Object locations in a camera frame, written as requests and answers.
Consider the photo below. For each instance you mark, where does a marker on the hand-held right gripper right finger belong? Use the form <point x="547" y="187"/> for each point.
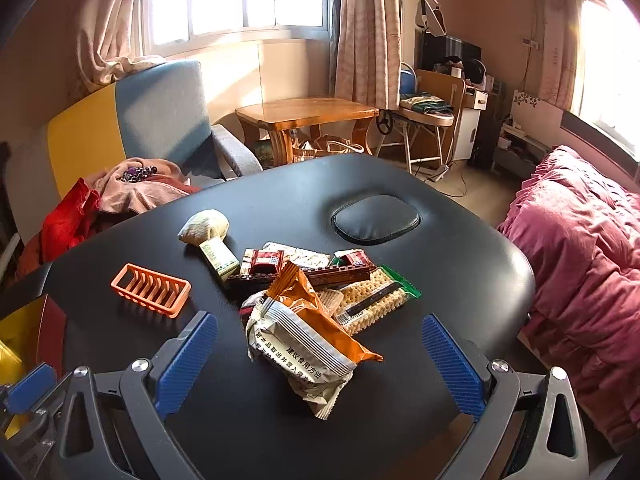
<point x="452" y="365"/>

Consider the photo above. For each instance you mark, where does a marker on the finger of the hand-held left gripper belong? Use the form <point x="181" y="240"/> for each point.
<point x="30" y="389"/>

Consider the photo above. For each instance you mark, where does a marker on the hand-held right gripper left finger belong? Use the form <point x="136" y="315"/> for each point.
<point x="184" y="362"/>

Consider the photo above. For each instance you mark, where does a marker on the gold lined red box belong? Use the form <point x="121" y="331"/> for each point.
<point x="20" y="325"/>

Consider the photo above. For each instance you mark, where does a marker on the orange plastic rack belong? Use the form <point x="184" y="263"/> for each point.
<point x="150" y="304"/>

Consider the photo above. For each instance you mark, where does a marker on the green-edged cracker packet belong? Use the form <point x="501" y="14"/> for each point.
<point x="370" y="305"/>

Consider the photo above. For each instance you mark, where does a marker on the yellow-green small box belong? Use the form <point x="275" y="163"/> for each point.
<point x="219" y="259"/>

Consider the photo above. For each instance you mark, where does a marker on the orange snack bag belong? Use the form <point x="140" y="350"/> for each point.
<point x="300" y="345"/>

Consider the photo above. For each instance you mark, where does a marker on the red-brown snack packet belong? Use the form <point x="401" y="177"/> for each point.
<point x="260" y="261"/>

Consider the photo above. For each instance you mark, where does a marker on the brown building block bar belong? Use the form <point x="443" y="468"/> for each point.
<point x="340" y="276"/>

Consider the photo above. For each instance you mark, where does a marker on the red and green packet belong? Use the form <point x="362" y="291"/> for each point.
<point x="352" y="258"/>

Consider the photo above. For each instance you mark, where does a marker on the white patterned snack packet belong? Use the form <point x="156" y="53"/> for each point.
<point x="305" y="257"/>

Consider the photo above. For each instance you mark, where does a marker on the rolled beige sock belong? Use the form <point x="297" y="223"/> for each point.
<point x="202" y="227"/>

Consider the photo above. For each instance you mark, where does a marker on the black oval cushion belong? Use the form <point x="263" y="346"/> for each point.
<point x="375" y="219"/>

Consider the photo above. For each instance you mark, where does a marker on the red cloth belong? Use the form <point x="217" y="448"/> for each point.
<point x="70" y="220"/>

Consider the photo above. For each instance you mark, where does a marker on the pink blanket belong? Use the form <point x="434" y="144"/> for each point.
<point x="575" y="240"/>

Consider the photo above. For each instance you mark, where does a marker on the grey low shelf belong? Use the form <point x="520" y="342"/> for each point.
<point x="520" y="152"/>

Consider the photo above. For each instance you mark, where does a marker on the white cabinet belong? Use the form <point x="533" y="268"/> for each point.
<point x="465" y="130"/>

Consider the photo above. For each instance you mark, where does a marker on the white folding chair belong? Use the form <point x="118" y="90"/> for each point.
<point x="425" y="119"/>

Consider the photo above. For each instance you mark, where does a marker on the beige tote bag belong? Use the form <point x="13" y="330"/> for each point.
<point x="325" y="150"/>

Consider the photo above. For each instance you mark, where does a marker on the blue yellow grey armchair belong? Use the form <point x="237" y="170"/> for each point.
<point x="150" y="105"/>

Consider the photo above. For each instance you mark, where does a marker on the green and white cloth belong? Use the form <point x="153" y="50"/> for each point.
<point x="425" y="101"/>

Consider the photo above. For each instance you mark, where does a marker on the white floral panel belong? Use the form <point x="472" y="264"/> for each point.
<point x="540" y="110"/>

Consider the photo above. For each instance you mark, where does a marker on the wooden side table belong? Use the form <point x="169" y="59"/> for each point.
<point x="305" y="108"/>

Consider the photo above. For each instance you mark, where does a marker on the wooden board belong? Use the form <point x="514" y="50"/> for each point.
<point x="435" y="82"/>

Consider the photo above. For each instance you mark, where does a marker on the dark monitor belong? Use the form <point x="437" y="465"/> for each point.
<point x="450" y="47"/>

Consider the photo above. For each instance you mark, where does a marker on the pink floral curtain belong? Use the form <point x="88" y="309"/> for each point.
<point x="565" y="50"/>
<point x="115" y="20"/>
<point x="367" y="35"/>

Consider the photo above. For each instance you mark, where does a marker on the small window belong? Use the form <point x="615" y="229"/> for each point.
<point x="605" y="60"/>

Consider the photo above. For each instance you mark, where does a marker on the white hanging bag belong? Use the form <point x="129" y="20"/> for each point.
<point x="430" y="15"/>

